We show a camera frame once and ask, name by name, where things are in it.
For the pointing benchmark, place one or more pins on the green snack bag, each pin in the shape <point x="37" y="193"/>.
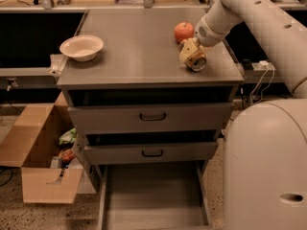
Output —
<point x="68" y="137"/>

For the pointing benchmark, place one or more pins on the red apple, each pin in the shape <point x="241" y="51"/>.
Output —
<point x="183" y="30"/>

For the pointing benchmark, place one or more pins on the open cardboard box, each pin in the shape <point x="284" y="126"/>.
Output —
<point x="31" y="144"/>

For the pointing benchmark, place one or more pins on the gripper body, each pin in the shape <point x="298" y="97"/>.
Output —
<point x="207" y="35"/>

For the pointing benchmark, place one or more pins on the grey top drawer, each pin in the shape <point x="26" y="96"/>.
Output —
<point x="149" y="117"/>

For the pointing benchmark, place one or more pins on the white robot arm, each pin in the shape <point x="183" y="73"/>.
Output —
<point x="265" y="152"/>

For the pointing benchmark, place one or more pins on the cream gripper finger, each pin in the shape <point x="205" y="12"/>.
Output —
<point x="183" y="55"/>

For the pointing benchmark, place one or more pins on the white power strip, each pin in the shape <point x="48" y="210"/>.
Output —
<point x="263" y="64"/>

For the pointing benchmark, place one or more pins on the white bowl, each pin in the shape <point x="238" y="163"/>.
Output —
<point x="82" y="48"/>

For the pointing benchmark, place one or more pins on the grey open bottom drawer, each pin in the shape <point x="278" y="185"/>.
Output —
<point x="153" y="196"/>

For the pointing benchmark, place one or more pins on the grey drawer cabinet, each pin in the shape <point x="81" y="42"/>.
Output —
<point x="139" y="65"/>

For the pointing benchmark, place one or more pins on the grey middle drawer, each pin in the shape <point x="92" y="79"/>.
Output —
<point x="150" y="153"/>

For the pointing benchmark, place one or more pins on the red snack bag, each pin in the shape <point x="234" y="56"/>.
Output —
<point x="67" y="156"/>

